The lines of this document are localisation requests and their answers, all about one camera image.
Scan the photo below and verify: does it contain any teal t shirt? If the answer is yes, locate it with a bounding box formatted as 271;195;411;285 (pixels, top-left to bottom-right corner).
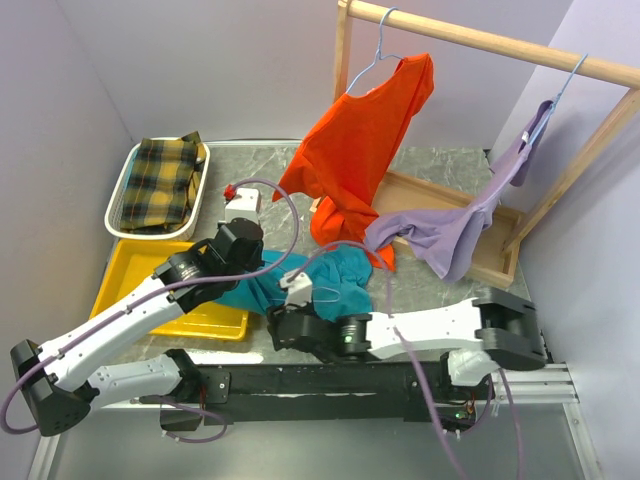
216;245;373;321

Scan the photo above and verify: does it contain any blue wire hanger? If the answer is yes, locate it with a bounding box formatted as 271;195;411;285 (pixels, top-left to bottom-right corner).
269;287;340;306

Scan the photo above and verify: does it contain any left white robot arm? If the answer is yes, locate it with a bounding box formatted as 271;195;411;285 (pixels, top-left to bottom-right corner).
10;218;263;437

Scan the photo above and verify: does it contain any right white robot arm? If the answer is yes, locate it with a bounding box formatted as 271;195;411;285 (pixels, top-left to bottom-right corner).
267;287;547;399

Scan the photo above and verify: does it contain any orange t shirt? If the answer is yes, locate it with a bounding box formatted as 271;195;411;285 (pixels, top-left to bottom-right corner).
279;53;434;246

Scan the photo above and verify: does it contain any lilac t shirt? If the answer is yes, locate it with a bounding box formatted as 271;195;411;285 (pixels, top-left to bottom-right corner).
364;100;557;283

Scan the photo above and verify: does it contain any blue hanger with orange shirt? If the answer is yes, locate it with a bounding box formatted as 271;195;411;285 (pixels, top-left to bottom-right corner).
346;6;402;94

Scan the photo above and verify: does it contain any blue hanger with lilac shirt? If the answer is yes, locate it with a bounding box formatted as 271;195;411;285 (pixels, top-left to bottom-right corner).
520;53;589;149

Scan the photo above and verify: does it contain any yellow plaid cloth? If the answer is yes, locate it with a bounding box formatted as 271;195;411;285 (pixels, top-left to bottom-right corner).
119;131;206;235

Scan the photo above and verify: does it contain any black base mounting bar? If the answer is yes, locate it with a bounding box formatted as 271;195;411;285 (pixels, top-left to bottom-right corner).
139;362;481;432

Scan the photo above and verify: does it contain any yellow plastic tray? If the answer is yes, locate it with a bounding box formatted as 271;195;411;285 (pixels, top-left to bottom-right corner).
90;239;249;341

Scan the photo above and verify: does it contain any white plastic basket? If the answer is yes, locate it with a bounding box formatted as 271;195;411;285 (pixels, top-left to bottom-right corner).
104;132;210;240

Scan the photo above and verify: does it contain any wooden clothes rack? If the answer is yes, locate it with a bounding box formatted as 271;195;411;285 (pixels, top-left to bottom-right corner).
333;1;639;288

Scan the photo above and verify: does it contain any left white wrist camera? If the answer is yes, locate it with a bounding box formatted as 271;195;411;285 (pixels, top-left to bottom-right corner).
223;185;261;225

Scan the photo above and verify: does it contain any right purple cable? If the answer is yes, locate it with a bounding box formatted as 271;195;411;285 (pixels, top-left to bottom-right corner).
284;239;524;480

